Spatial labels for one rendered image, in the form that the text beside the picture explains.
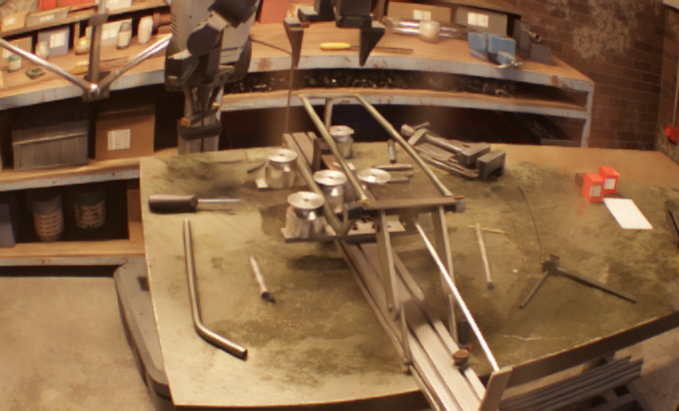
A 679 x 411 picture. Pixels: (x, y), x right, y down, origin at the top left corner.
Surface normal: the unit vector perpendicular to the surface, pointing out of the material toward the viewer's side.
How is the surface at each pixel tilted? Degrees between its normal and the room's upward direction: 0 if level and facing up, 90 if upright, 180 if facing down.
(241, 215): 0
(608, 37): 90
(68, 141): 90
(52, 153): 90
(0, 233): 90
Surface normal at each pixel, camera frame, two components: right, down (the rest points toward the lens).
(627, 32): 0.28, 0.43
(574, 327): 0.07, -0.90
